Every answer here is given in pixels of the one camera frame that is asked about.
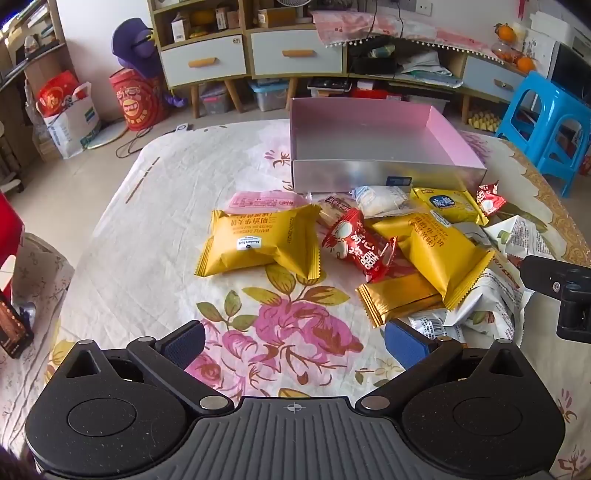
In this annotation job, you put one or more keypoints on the small red candy packet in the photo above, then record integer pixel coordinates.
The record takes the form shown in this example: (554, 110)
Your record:
(490, 198)

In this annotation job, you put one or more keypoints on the white carton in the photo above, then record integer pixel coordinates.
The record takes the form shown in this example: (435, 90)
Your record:
(180, 26)

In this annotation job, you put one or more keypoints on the clear storage bin blue lid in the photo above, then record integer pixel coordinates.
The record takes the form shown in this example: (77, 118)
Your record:
(270, 94)

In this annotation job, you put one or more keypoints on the yellow cake packet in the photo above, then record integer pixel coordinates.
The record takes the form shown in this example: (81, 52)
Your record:
(438, 249)
(263, 240)

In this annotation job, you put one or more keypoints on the blue plastic stool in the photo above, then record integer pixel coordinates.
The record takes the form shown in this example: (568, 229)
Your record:
(545, 120)

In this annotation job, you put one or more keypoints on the low wooden drawer cabinet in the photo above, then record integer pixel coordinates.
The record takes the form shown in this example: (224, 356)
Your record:
(300, 60)

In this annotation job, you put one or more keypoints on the round white board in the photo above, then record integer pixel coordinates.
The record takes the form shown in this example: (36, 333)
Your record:
(108, 136)

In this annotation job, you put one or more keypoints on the stack of papers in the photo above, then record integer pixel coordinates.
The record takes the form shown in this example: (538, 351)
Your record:
(429, 69)

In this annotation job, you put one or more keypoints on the curved wooden shelf cabinet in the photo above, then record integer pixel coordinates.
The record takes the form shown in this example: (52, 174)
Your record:
(485, 76)

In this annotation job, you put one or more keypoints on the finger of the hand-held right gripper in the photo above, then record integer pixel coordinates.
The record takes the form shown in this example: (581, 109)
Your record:
(542, 272)

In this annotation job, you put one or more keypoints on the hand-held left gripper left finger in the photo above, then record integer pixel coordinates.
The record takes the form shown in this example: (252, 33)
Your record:
(184, 340)

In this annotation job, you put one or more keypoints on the dark brown box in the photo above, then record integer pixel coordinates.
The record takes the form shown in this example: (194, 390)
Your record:
(14, 327)

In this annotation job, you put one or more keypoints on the yellow egg tray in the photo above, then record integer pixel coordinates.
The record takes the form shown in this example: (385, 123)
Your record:
(484, 122)

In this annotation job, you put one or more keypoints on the pink cardboard box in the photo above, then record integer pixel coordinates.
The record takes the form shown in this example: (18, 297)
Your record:
(360, 134)

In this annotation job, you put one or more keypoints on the large red candy packet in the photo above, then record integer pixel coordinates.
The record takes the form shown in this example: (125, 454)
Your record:
(355, 244)

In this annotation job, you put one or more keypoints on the gold foil packet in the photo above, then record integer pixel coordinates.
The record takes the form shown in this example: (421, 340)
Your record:
(397, 295)

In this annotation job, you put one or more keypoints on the pink snack packet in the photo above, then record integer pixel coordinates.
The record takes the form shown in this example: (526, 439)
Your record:
(263, 202)

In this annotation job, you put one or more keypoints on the small brown carton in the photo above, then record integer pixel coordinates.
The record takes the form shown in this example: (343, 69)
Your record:
(224, 18)

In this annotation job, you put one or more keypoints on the purple plush toy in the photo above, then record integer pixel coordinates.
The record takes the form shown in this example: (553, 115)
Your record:
(138, 46)

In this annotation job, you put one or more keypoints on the white desk fan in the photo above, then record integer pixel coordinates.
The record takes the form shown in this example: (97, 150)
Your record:
(295, 11)

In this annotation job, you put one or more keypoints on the white floor adapter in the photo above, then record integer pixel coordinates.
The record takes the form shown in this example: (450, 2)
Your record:
(182, 127)

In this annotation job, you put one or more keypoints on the clear white cracker packet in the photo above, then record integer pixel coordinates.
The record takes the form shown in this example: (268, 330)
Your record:
(383, 201)

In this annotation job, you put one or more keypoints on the pink fringed cloth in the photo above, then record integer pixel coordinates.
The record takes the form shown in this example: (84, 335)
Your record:
(351, 23)

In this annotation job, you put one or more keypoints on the white barcode snack packet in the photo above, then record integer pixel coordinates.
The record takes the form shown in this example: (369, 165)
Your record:
(429, 325)

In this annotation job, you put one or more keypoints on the black microwave oven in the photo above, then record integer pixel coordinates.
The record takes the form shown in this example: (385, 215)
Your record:
(570, 71)

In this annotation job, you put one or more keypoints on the black bag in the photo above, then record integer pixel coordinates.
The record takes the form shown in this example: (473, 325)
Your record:
(374, 62)

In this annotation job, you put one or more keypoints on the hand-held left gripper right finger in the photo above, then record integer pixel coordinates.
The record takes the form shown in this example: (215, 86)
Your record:
(406, 345)

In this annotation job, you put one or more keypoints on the black flat device box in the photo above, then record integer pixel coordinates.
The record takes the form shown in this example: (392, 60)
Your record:
(328, 83)

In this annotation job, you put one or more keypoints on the orange fruit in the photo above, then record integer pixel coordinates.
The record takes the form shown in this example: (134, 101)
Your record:
(504, 31)
(525, 63)

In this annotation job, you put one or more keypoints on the tall wooden drawer cabinet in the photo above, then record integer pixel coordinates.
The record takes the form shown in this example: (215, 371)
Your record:
(203, 60)

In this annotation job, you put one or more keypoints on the yellow packet with blue label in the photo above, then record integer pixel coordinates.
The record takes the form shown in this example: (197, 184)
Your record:
(448, 205)

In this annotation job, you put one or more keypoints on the red round bucket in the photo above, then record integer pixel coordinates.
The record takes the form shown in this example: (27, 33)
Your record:
(138, 99)

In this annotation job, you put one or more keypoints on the brown cardboard box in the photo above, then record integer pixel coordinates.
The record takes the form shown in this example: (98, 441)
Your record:
(276, 17)

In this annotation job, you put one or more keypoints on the yellow toy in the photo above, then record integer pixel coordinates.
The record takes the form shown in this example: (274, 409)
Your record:
(202, 18)

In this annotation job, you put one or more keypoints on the white red shopping bag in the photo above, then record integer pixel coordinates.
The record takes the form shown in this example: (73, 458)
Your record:
(74, 124)

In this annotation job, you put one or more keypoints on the small brown biscuit packet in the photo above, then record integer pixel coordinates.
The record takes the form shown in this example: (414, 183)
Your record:
(334, 210)

